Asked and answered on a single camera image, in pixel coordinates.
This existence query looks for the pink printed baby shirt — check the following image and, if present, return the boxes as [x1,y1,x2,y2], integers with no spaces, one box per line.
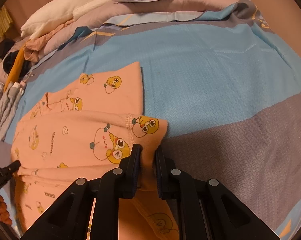
[12,62,179,240]

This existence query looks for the mustard yellow cloth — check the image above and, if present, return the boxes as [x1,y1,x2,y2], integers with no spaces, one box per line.
[3,44,27,93]

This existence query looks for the lilac quilt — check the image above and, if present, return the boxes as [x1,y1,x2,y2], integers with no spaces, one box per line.
[40,0,231,63]

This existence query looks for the dark pillow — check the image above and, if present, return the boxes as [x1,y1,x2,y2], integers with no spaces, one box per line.
[0,39,16,56]

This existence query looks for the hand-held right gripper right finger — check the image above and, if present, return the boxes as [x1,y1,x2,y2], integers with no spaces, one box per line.
[154,145,281,240]

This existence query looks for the pink-beige cloth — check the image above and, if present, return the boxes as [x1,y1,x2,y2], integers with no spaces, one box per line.
[24,21,76,62]

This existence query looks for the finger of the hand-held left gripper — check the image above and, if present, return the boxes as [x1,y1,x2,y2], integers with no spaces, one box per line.
[4,161,21,178]

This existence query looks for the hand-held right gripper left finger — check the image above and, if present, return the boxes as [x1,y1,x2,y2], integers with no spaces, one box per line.
[20,144,143,240]

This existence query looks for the person's left hand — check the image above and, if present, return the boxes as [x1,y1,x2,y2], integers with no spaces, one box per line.
[0,195,13,227]

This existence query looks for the white goose plush toy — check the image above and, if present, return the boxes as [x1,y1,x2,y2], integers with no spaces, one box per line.
[20,0,144,39]

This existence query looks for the navy cloth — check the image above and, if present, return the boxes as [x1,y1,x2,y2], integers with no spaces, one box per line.
[3,51,31,77]

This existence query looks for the folded grey clothes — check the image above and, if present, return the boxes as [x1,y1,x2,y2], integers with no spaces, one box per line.
[0,81,26,141]

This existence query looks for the yellow fringe hanging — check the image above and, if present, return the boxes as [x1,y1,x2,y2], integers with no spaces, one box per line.
[0,12,15,39]

